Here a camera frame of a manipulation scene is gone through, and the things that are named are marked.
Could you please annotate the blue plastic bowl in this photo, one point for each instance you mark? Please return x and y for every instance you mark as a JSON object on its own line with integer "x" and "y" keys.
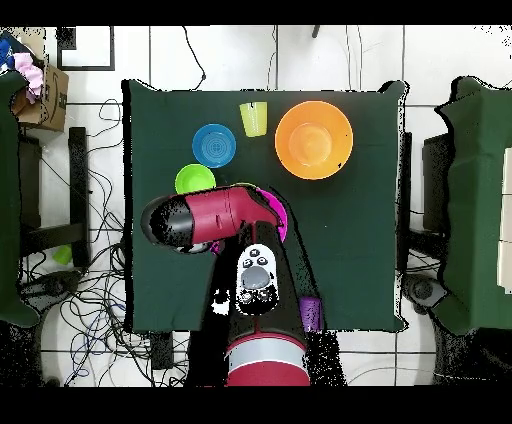
{"x": 214, "y": 145}

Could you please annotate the black square frame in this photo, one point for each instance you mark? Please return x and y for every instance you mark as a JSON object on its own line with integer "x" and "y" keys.
{"x": 66, "y": 40}

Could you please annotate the large pink plastic bowl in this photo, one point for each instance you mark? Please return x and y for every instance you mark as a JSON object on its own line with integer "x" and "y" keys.
{"x": 278, "y": 210}

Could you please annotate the small green plastic bowl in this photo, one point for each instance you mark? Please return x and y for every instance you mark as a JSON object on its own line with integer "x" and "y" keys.
{"x": 195, "y": 179}

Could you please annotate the white boxes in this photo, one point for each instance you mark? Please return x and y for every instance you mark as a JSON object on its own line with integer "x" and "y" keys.
{"x": 506, "y": 220}

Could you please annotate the pink cloth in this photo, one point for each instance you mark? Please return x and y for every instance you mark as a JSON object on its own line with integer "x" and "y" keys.
{"x": 30, "y": 72}

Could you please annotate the black base with knob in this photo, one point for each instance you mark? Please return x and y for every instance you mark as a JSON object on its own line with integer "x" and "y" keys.
{"x": 52, "y": 286}

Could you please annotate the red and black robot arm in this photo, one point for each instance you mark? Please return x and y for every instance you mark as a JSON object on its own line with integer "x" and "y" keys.
{"x": 216, "y": 216}

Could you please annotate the black box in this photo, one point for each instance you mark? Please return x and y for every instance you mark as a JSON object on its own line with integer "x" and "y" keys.
{"x": 436, "y": 180}

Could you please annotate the dark green table cloth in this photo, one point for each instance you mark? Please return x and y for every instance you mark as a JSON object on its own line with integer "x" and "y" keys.
{"x": 340, "y": 240}

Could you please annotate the brown cardboard box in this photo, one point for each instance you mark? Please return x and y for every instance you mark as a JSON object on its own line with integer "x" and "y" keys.
{"x": 56, "y": 104}

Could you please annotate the blue bag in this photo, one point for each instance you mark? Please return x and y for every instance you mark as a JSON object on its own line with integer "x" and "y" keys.
{"x": 6, "y": 54}

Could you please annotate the black metal stand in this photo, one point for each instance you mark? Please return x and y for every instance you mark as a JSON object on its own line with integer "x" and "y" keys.
{"x": 78, "y": 180}

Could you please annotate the grey black base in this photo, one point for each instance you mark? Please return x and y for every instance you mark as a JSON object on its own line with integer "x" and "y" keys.
{"x": 422, "y": 290}

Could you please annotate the yellow plastic cup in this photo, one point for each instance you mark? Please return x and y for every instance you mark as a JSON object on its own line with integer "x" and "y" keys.
{"x": 254, "y": 119}

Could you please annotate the green cup on floor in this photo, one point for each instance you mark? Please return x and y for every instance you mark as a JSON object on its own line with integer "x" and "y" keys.
{"x": 62, "y": 254}

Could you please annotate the black power strip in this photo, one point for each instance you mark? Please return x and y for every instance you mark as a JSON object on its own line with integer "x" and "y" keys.
{"x": 162, "y": 352}

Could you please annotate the green-clothed side table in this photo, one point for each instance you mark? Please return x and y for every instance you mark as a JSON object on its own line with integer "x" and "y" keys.
{"x": 476, "y": 200}
{"x": 8, "y": 200}

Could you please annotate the purple plastic cup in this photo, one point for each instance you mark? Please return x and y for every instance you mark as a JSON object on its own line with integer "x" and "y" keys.
{"x": 312, "y": 314}

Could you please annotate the orange plastic bowl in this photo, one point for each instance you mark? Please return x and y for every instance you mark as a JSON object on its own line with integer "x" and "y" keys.
{"x": 314, "y": 140}

